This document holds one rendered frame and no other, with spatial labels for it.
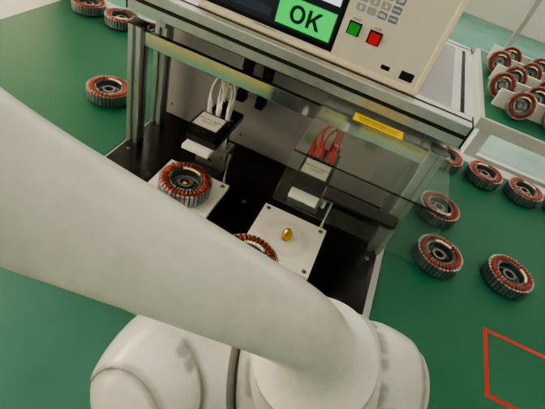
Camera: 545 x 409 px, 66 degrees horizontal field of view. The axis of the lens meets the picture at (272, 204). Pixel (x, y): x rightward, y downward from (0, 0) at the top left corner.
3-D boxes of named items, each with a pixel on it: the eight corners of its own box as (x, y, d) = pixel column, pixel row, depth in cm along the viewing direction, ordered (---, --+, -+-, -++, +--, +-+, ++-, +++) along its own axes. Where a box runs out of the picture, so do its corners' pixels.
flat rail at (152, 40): (426, 169, 78) (435, 156, 76) (136, 42, 84) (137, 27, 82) (427, 165, 79) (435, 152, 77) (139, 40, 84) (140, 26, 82)
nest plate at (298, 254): (306, 281, 83) (307, 278, 82) (238, 249, 84) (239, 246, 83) (324, 234, 94) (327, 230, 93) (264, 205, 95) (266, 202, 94)
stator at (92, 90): (115, 114, 108) (115, 101, 106) (77, 97, 109) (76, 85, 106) (139, 96, 116) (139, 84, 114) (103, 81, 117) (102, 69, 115)
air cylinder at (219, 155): (222, 172, 100) (226, 154, 96) (194, 159, 100) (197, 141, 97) (231, 161, 103) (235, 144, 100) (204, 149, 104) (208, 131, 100)
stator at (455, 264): (451, 288, 94) (461, 279, 92) (406, 263, 97) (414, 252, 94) (458, 258, 102) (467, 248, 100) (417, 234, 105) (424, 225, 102)
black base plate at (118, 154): (343, 381, 72) (348, 375, 71) (29, 225, 78) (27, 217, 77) (384, 216, 107) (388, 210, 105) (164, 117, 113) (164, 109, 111)
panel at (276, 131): (391, 212, 105) (456, 112, 85) (160, 109, 111) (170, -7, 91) (392, 209, 106) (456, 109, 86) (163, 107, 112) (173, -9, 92)
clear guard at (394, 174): (423, 269, 60) (445, 242, 56) (271, 199, 62) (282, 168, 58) (435, 155, 84) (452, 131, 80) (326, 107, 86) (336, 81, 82)
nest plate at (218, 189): (197, 230, 85) (198, 226, 84) (133, 200, 86) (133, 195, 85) (228, 189, 96) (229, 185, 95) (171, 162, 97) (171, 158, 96)
